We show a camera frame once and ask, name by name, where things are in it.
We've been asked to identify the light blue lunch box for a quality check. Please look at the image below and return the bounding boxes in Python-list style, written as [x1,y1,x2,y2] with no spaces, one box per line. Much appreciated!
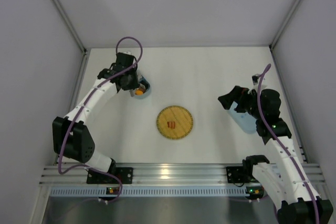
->
[134,72,151,99]

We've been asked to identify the red bacon strip food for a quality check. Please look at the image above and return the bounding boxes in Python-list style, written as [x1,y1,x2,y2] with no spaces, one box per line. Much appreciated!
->
[167,121,176,129]

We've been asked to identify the light blue lunch box lid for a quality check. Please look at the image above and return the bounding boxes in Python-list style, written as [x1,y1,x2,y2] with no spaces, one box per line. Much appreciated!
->
[228,106,257,134]

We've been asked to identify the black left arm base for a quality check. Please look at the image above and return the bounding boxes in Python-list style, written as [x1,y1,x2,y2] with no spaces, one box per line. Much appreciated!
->
[86,167,133,185]

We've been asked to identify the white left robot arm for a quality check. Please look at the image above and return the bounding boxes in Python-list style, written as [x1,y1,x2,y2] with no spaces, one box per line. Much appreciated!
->
[52,52,140,175]

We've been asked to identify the slotted grey cable duct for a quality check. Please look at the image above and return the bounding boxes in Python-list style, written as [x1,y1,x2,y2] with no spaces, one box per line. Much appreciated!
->
[50,186,248,197]

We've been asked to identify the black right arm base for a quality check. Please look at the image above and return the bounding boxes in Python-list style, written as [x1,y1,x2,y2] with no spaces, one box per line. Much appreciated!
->
[226,166,256,184]

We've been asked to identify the rice sushi roll piece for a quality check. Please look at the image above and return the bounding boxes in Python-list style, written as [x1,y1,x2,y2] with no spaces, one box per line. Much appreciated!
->
[139,84,146,91]

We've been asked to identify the orange fish-shaped food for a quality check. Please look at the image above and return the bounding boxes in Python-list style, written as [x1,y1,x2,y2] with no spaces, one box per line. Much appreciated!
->
[135,89,144,95]

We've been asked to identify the metal tongs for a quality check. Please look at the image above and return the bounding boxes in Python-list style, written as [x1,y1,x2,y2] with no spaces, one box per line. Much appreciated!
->
[129,70,140,97]

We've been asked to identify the round bamboo plate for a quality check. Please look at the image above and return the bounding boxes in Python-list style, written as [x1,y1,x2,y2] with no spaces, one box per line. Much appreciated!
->
[156,105,194,140]

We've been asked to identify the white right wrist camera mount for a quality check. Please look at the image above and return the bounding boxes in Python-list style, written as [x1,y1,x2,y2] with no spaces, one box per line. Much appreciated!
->
[252,74,267,90]

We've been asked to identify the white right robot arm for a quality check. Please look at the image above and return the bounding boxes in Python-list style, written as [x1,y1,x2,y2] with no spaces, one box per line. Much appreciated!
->
[218,86,333,223]

